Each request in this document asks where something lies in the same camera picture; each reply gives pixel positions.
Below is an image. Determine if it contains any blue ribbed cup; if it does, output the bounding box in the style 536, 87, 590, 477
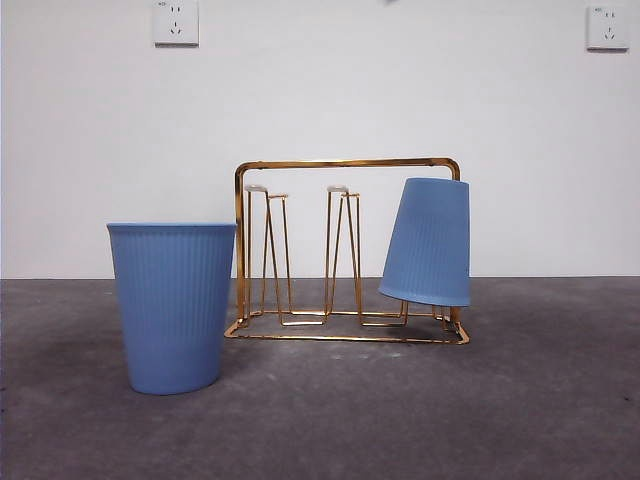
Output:
106, 222, 238, 396
378, 177, 472, 308

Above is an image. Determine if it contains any gold wire cup rack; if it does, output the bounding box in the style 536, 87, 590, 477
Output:
224, 157, 470, 346

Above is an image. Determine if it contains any white wall socket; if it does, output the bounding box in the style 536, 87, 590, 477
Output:
153, 0, 200, 49
585, 5, 630, 52

